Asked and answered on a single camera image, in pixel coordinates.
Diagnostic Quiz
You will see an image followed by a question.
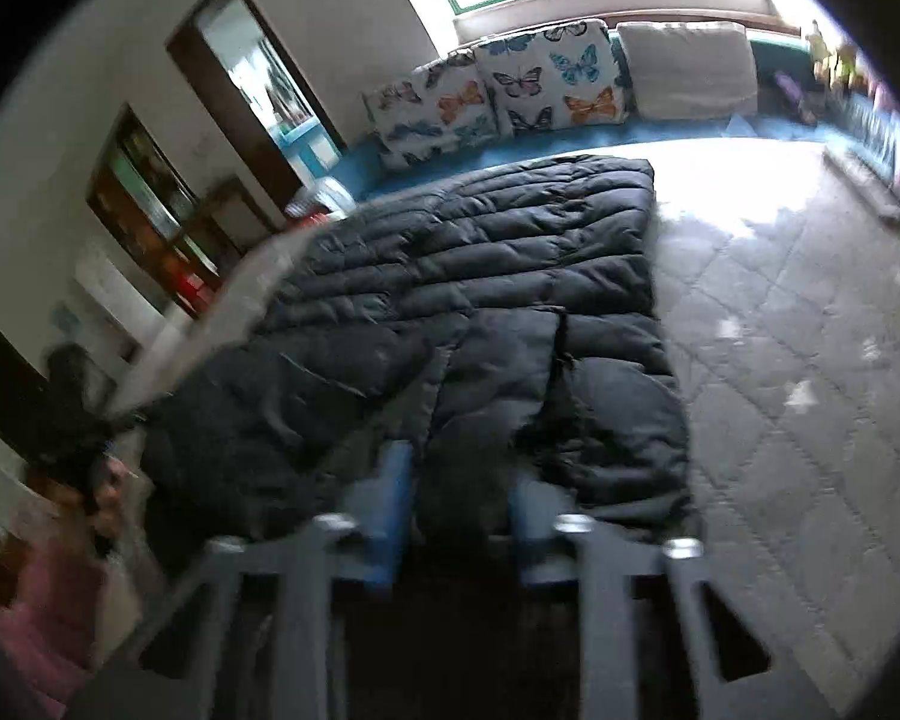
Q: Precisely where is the clear plastic storage box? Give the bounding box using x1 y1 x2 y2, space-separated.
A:
844 94 900 188

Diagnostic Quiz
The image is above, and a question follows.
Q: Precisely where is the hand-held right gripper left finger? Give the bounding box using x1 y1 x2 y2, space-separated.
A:
139 441 417 720

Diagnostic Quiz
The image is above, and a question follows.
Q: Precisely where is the teal sofa bench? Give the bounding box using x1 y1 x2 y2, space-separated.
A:
322 37 833 200

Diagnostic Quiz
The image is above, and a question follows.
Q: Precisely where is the blue cabinet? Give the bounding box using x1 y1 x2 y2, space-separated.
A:
277 116 342 173

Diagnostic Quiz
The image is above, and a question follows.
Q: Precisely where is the patterned cloth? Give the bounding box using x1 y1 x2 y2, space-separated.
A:
289 187 353 218

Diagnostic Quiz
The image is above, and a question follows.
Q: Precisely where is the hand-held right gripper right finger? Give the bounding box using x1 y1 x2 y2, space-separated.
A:
508 480 773 720

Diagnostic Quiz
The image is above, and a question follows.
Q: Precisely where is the white cushion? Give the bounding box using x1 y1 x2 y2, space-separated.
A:
616 21 758 121

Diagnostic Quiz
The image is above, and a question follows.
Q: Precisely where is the brown yellow plush toy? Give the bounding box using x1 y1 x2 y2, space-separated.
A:
832 41 861 89

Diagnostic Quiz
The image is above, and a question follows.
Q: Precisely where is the butterfly print cushion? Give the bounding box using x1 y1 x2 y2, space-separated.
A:
474 20 631 137
362 52 500 170

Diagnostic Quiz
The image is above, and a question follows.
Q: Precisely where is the grey star quilted mat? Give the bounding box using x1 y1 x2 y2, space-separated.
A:
112 139 900 713

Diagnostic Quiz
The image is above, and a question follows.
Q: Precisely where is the wooden bookshelf with items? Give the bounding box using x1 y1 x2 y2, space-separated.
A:
86 103 222 316

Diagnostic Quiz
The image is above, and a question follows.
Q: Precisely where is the black down jacket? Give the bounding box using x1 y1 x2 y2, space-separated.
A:
139 154 702 578

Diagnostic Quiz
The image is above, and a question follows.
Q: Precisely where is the dark wooden door frame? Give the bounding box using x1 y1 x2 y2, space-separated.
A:
166 0 346 200

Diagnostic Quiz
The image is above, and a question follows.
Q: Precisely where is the person's left hand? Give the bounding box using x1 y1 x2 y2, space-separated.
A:
82 463 133 542

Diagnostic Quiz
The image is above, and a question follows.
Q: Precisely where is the person's left forearm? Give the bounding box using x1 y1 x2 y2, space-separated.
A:
0 536 143 713

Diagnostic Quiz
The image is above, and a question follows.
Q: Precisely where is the purple fabric item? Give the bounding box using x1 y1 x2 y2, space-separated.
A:
772 71 818 125

